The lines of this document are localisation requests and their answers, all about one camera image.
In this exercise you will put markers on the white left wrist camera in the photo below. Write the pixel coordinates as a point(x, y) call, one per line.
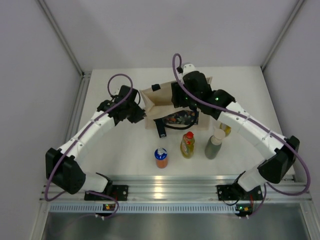
point(115, 92)

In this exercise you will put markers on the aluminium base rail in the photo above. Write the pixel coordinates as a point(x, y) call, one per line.
point(191, 189)

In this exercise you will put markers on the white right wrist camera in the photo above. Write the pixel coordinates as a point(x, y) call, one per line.
point(188, 68)

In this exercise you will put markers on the yellow bottle red cap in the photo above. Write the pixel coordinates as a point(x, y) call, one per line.
point(227, 129)
point(187, 145)

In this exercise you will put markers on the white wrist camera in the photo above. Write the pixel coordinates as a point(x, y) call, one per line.
point(188, 68)
point(115, 92)

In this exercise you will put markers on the white slotted cable duct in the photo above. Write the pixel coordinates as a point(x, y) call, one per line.
point(149, 208)

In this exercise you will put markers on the left aluminium frame post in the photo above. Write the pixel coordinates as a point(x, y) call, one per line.
point(60, 35)

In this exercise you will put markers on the aluminium frame post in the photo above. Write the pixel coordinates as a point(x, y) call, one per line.
point(60, 35)
point(282, 33)

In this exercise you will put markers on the blue pump bottle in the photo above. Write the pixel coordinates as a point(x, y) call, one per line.
point(161, 157)

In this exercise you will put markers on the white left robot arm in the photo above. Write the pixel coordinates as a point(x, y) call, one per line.
point(63, 165)

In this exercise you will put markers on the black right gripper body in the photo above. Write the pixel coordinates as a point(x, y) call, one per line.
point(182, 98)

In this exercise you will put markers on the green pump bottle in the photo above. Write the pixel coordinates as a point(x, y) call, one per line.
point(214, 143)

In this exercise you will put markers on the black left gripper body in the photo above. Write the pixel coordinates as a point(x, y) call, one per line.
point(132, 115)

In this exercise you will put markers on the beige canvas tote bag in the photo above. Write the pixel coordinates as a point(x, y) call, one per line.
point(158, 106)

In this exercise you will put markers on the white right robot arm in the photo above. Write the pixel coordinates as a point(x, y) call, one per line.
point(279, 152)

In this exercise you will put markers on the right aluminium frame post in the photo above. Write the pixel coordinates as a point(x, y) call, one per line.
point(282, 33)

